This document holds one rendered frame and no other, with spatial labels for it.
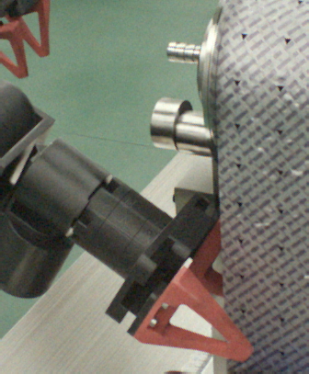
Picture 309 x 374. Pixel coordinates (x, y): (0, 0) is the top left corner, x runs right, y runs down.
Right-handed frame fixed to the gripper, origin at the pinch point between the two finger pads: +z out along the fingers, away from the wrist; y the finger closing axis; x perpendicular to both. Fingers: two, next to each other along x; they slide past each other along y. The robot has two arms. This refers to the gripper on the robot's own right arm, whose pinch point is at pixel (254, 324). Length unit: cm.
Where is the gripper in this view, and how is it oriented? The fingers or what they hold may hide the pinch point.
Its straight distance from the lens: 80.0
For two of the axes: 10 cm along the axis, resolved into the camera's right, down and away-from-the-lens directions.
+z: 8.1, 5.8, -1.2
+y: -4.3, 4.3, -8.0
